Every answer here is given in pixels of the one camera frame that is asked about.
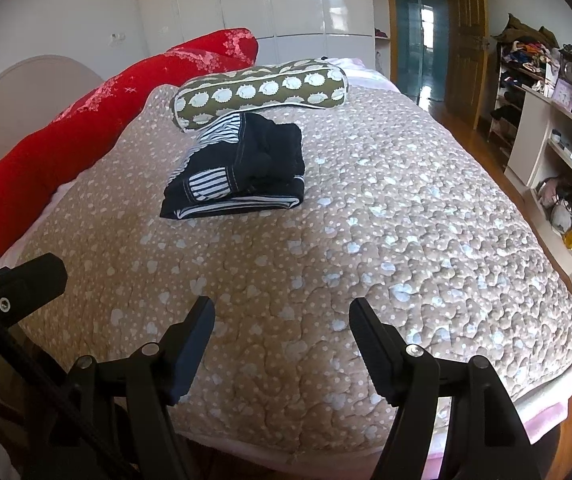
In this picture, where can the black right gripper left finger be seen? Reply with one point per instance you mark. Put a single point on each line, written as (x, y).
(125, 430)

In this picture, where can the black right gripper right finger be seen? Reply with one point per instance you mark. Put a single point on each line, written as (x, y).
(486, 438)

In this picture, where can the navy striped pants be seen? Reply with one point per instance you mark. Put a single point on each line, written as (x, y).
(244, 163)

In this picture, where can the long red pillow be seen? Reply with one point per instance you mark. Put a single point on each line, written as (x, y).
(33, 170)

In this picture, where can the beige round headboard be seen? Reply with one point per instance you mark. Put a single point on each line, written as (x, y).
(34, 91)

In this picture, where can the beige dotted quilted bedspread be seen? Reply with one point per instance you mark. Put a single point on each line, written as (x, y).
(394, 211)

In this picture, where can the white shelf unit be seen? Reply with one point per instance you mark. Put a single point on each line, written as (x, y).
(541, 157)

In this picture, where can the olive pillow with white dots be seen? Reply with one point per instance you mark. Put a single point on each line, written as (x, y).
(310, 82)

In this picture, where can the cluttered shoe rack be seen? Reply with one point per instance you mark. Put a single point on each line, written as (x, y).
(526, 58)

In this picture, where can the brown wooden door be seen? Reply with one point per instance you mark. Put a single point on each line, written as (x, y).
(468, 59)

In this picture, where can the white glossy wardrobe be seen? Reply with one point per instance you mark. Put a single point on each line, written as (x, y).
(285, 29)

